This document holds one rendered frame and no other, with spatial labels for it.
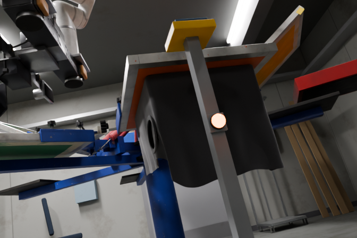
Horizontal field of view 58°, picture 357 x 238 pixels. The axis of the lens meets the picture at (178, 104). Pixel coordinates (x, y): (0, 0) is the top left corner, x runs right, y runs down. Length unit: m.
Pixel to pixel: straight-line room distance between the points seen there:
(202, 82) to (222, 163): 0.23
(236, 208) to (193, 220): 4.57
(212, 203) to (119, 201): 1.49
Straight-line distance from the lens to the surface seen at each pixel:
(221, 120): 0.84
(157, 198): 2.38
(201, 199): 5.43
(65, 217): 5.71
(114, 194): 5.55
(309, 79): 2.22
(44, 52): 1.18
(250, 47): 1.28
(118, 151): 2.26
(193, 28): 0.95
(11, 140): 1.75
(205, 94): 0.90
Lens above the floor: 0.44
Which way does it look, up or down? 19 degrees up
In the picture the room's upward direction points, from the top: 13 degrees counter-clockwise
